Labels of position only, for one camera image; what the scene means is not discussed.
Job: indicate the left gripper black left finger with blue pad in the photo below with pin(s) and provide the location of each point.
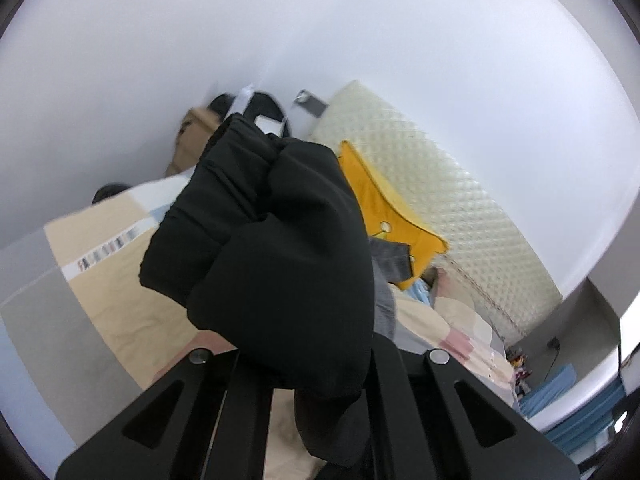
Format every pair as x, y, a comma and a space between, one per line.
204, 419

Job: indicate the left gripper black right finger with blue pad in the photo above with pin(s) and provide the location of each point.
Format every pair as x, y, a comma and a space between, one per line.
430, 418

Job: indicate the black puffer jacket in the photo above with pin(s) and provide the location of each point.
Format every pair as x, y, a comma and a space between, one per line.
266, 246

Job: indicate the small cosmetic bottles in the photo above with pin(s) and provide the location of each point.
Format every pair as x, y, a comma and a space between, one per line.
518, 360

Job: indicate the pink white pillow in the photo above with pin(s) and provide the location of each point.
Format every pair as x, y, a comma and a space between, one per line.
447, 292

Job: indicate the light blue folded cloth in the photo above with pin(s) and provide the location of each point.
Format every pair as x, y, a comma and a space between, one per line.
550, 390

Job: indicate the teal blue fabric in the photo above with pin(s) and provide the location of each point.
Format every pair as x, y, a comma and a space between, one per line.
588, 421

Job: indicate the pastel patchwork bed quilt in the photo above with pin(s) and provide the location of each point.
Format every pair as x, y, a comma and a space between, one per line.
81, 337

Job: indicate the grey fleece garment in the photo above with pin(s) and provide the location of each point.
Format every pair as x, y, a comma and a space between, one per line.
391, 263

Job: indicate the cream quilted headboard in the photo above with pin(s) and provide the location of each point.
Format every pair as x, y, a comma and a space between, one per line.
486, 250

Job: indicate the grey bedside shelf cabinet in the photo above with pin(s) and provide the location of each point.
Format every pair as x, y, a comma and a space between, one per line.
582, 332

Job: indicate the yellow embroidered pillow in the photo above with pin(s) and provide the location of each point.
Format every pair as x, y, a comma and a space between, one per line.
387, 215

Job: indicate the brown cardboard box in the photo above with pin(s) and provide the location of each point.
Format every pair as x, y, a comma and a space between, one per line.
196, 128

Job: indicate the black bag on box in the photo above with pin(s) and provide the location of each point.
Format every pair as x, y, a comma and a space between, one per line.
260, 108

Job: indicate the grey wall socket plate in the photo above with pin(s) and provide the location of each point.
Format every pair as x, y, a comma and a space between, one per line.
310, 103

